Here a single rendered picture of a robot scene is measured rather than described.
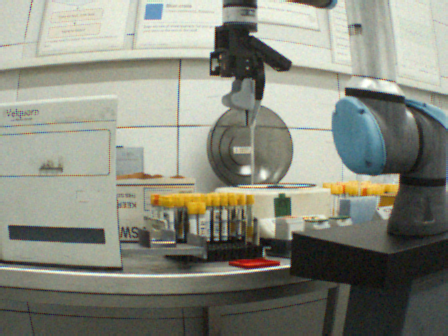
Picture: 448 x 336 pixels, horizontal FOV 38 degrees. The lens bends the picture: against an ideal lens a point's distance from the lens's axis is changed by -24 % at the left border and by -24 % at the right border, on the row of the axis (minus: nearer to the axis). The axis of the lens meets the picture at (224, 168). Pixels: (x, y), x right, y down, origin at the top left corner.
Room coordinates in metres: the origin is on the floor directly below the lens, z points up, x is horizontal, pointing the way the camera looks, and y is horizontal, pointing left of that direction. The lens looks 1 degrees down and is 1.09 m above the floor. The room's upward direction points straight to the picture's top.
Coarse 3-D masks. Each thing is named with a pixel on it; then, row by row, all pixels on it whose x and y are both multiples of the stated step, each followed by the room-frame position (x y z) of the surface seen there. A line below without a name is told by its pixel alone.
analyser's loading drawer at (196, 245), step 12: (144, 240) 1.36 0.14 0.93; (156, 240) 1.40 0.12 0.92; (168, 240) 1.38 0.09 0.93; (192, 240) 1.42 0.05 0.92; (204, 240) 1.38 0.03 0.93; (132, 252) 1.32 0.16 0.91; (144, 252) 1.33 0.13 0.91; (156, 252) 1.34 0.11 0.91; (168, 252) 1.35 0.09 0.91; (180, 252) 1.36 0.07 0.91; (192, 252) 1.37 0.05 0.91; (204, 252) 1.38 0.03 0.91
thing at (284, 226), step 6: (288, 216) 1.56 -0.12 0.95; (294, 216) 1.56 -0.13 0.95; (276, 222) 1.55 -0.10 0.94; (282, 222) 1.53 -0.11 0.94; (288, 222) 1.52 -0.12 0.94; (294, 222) 1.52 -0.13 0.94; (300, 222) 1.53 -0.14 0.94; (276, 228) 1.55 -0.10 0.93; (282, 228) 1.53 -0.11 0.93; (288, 228) 1.51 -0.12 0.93; (294, 228) 1.52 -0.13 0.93; (300, 228) 1.53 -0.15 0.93; (276, 234) 1.55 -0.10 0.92; (282, 234) 1.53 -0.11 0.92; (288, 234) 1.51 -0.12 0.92
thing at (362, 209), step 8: (344, 200) 1.66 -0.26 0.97; (352, 200) 1.65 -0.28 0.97; (360, 200) 1.66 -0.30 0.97; (368, 200) 1.68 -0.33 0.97; (376, 200) 1.70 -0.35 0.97; (344, 208) 1.66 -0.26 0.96; (352, 208) 1.65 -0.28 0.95; (360, 208) 1.66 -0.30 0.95; (368, 208) 1.68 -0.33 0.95; (352, 216) 1.65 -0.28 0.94; (360, 216) 1.67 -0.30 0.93; (368, 216) 1.68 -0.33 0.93
